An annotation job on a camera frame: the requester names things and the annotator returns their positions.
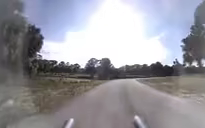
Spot dry grass field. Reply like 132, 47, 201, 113
0, 75, 108, 128

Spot grey asphalt road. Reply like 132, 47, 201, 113
6, 78, 205, 128

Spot distant row of trees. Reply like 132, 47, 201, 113
29, 57, 205, 80

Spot robot's own part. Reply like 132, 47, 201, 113
63, 117, 75, 128
133, 114, 147, 128

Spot tall tree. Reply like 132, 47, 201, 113
180, 0, 205, 68

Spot grass verge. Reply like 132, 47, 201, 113
136, 74, 205, 110

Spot group of tall trees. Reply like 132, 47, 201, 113
0, 0, 45, 84

